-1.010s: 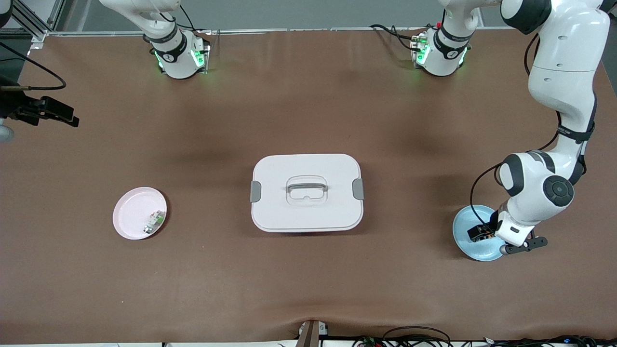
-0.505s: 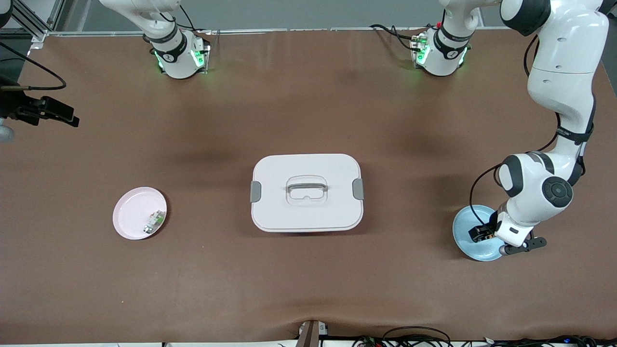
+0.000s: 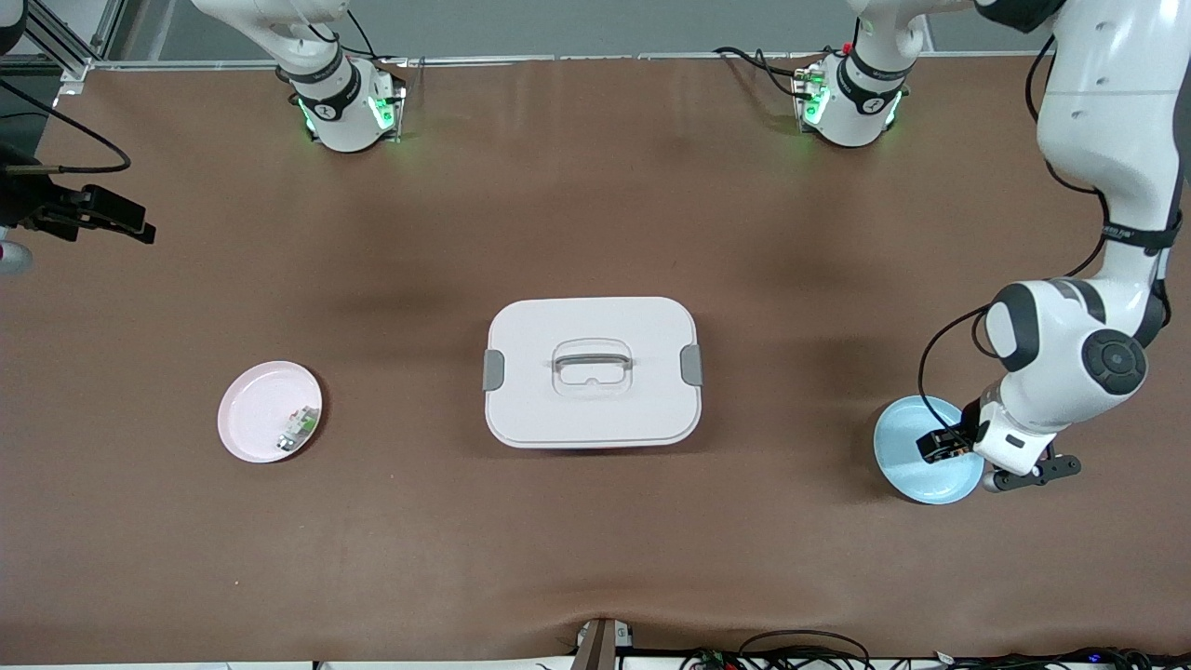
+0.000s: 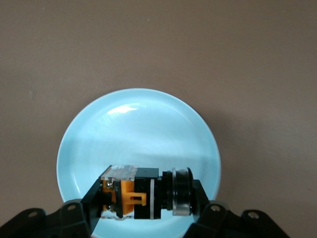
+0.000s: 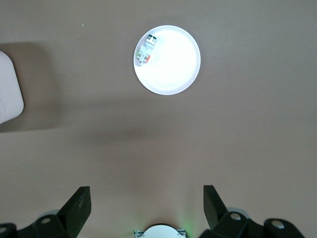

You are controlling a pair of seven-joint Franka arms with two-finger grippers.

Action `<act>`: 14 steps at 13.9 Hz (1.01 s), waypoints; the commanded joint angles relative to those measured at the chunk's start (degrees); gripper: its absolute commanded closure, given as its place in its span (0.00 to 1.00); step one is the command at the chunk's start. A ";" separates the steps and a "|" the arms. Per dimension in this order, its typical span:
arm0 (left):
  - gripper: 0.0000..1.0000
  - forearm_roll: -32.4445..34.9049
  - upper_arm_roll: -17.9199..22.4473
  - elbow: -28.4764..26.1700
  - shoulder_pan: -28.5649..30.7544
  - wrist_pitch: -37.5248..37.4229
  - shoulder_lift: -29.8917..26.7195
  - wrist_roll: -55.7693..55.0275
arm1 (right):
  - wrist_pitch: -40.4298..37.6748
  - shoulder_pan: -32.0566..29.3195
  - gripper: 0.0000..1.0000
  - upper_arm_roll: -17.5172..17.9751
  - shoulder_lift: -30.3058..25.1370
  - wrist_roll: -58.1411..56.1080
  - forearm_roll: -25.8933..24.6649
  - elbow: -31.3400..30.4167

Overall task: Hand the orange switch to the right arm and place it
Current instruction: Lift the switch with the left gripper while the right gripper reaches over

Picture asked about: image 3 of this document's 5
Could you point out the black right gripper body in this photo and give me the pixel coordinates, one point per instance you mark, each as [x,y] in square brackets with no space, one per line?
[26,201]

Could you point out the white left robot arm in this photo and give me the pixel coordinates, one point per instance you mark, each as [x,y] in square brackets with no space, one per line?
[1107,112]

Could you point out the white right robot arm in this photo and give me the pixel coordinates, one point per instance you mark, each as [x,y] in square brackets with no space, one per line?
[344,107]

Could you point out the light blue round plate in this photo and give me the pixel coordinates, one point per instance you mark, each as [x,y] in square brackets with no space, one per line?
[907,470]

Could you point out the pink round plate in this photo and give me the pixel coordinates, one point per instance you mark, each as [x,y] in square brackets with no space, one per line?
[256,409]

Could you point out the grey box latch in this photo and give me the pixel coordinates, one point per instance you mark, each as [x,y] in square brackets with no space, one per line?
[691,365]
[493,370]

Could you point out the white lidded storage box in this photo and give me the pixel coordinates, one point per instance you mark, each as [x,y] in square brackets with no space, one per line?
[593,409]

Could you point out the aluminium frame post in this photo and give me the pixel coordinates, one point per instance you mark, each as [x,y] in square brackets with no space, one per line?
[65,51]

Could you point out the green white switch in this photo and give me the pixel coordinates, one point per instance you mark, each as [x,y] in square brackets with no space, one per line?
[298,428]

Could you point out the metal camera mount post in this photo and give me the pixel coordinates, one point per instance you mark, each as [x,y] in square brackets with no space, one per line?
[600,651]

